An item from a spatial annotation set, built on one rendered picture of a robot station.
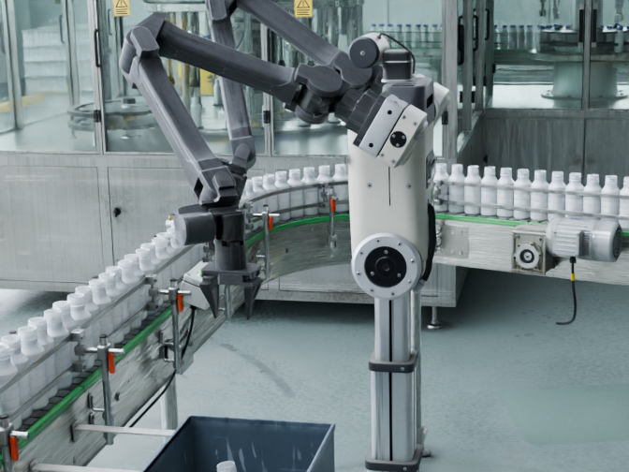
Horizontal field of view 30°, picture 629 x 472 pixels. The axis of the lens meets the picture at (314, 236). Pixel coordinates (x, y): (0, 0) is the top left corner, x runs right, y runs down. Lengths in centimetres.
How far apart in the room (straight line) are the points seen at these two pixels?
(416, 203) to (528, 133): 509
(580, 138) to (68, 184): 327
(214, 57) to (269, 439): 79
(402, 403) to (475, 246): 134
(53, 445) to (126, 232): 392
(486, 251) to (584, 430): 113
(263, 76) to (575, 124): 536
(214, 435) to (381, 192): 65
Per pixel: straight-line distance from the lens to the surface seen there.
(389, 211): 263
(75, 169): 634
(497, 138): 771
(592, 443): 479
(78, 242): 643
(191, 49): 245
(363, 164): 262
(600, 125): 768
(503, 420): 496
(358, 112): 245
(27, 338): 241
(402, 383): 281
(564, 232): 377
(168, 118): 229
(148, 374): 293
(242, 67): 244
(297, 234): 403
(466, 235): 407
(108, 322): 273
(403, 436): 286
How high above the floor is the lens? 187
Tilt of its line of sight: 13 degrees down
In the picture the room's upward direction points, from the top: 1 degrees counter-clockwise
